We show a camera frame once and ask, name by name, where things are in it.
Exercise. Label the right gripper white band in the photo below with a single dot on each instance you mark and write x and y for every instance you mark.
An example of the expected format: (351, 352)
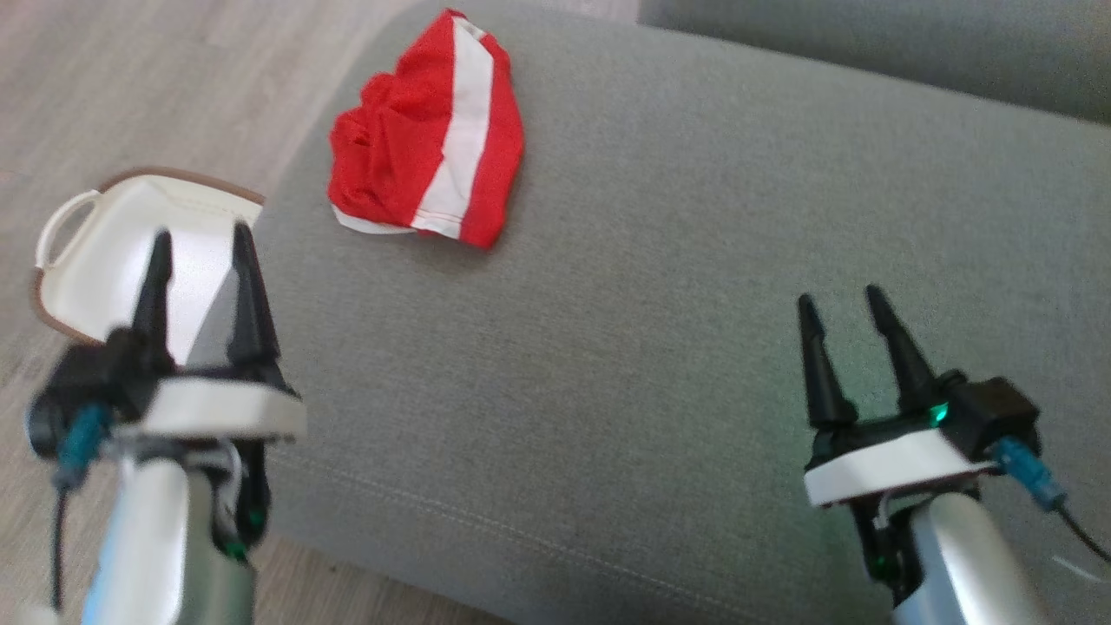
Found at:
(885, 464)

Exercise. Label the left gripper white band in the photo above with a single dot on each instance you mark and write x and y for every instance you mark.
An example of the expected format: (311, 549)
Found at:
(217, 408)

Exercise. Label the red shorts white stripe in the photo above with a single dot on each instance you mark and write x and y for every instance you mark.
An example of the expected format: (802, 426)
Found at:
(391, 148)

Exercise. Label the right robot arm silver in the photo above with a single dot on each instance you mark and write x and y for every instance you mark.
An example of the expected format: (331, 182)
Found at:
(963, 564)

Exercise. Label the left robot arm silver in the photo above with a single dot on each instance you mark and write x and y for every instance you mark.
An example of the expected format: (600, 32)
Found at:
(156, 547)

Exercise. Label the white laundry basket brown rim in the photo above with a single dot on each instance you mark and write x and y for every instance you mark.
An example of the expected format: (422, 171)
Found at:
(104, 252)

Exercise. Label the grey sofa seat cushion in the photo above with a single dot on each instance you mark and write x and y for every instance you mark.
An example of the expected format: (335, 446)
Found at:
(911, 43)

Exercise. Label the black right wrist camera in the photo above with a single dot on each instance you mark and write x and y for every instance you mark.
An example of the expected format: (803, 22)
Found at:
(998, 408)

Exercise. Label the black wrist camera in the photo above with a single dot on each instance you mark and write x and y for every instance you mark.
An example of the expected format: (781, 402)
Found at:
(61, 391)
(998, 408)

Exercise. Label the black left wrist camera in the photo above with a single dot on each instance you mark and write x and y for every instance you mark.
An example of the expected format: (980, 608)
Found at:
(61, 391)

